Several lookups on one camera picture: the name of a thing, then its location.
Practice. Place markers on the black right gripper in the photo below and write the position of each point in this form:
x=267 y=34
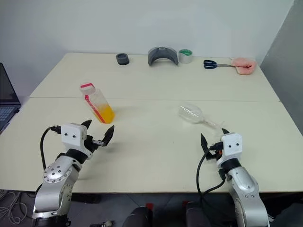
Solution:
x=214 y=152

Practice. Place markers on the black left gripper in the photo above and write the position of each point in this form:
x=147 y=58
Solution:
x=91 y=143

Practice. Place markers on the clear bottle with orange liquid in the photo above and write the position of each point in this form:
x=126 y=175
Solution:
x=101 y=108

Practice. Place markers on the pink white bottle cap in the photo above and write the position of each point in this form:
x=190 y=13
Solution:
x=87 y=88

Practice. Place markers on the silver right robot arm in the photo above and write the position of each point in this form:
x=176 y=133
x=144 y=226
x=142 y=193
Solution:
x=246 y=189

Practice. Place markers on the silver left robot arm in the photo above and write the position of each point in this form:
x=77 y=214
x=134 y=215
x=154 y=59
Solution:
x=58 y=175

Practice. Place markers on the clear plastic wine glass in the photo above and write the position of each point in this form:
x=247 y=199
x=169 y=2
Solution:
x=191 y=113

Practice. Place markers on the small red block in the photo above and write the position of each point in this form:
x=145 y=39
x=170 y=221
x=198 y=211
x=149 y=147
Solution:
x=149 y=205
x=185 y=203

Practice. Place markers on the black round tape roll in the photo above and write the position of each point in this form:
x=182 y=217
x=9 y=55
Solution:
x=122 y=59

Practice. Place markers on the pink cloth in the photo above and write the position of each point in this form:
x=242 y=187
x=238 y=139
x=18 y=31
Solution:
x=243 y=66

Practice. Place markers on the silver tape roll green core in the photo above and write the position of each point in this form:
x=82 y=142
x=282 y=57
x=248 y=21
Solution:
x=185 y=58

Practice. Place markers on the grey curved visor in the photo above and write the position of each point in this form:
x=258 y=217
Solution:
x=152 y=58

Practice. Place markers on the dark rounded shape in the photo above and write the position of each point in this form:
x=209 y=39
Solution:
x=137 y=217

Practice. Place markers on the dark laptop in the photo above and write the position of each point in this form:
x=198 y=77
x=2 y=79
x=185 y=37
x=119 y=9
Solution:
x=6 y=94

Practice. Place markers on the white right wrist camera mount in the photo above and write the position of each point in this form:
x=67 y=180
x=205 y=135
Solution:
x=230 y=146

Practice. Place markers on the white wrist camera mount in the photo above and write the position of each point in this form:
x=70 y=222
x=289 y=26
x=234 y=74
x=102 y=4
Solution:
x=230 y=146
x=71 y=134

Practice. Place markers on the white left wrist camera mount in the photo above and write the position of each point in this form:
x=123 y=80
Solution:
x=71 y=134

